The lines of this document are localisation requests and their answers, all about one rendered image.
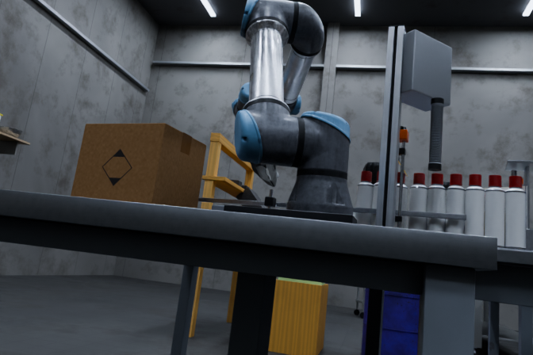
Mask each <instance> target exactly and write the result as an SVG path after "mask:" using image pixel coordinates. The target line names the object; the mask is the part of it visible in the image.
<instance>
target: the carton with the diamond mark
mask: <svg viewBox="0 0 533 355"><path fill-rule="evenodd" d="M205 151H206V145H205V144H203V143H201V142H199V141H198V140H196V139H194V138H192V136H189V135H187V134H186V133H185V132H180V131H179V130H177V129H176V128H173V127H171V126H170V125H168V124H166V123H152V124H86V126H85V130H84V134H83V138H82V145H81V149H80V153H79V160H78V164H77V168H76V171H75V179H74V183H73V186H72V190H71V196H72V197H88V198H96V199H105V200H120V201H128V202H137V203H145V204H161V205H170V206H178V207H186V208H197V204H198V198H199V193H200V188H201V178H202V172H203V166H204V161H205Z"/></svg>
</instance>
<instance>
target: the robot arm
mask: <svg viewBox="0 0 533 355"><path fill-rule="evenodd" d="M240 35H241V36H242V37H244V38H246V41H247V43H248V45H249V46H250V47H251V63H250V82H247V83H245V84H244V85H243V86H242V87H241V89H240V92H239V98H237V99H236V100H234V102H233V103H232V110H233V114H234V116H235V117H236V120H235V135H234V136H235V149H236V154H237V157H238V158H239V159H240V160H242V161H244V162H250V163H251V167H252V169H253V171H254V172H255V173H256V174H257V175H258V176H259V177H260V178H262V179H263V180H264V181H265V182H266V183H267V184H268V185H270V186H272V187H275V186H276V183H277V178H278V177H279V174H278V172H277V169H276V166H289V167H296V168H297V180H296V182H295V185H294V187H293V190H292V193H291V194H290V198H289V199H288V202H287V205H286V210H297V211H307V212H326V213H336V214H347V215H353V206H352V203H351V197H350V193H349V191H348V187H347V171H348V159H349V146H350V143H351V139H350V126H349V124H348V123H347V122H346V121H345V120H344V119H343V118H341V117H339V116H336V115H333V114H331V113H324V112H318V111H317V112H314V111H308V112H304V113H302V115H301V117H295V116H290V115H297V114H298V113H299V112H300V108H301V96H300V95H299V93H300V92H301V88H302V86H303V84H304V81H305V79H306V76H307V74H308V72H309V68H310V67H311V64H312V62H313V59H314V57H315V56H316V55H318V54H319V53H320V50H321V48H322V46H323V43H324V26H323V24H322V21H321V19H320V17H319V15H318V14H317V13H316V11H315V10H314V9H313V8H312V7H310V6H308V5H306V4H304V3H302V2H291V1H286V0H247V4H246V7H245V11H244V15H243V21H242V25H241V30H240ZM286 44H290V46H291V50H290V54H289V57H288V59H287V62H286V66H285V69H284V71H283V48H284V47H285V46H286ZM266 168H267V169H268V170H269V172H270V173H269V175H270V177H271V180H270V178H269V176H268V175H267V170H266Z"/></svg>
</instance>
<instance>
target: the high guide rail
mask: <svg viewBox="0 0 533 355"><path fill-rule="evenodd" d="M199 201H200V202H211V203H223V204H245V205H257V206H265V205H264V203H265V201H253V200H229V199H217V198H205V197H199ZM276 203H278V202H276ZM286 205H287V203H278V206H275V207H280V208H286ZM376 211H377V209H375V208H353V212H359V213H371V214H376ZM401 215H402V216H416V217H428V218H440V219H462V220H466V215H460V214H448V213H436V212H412V211H401Z"/></svg>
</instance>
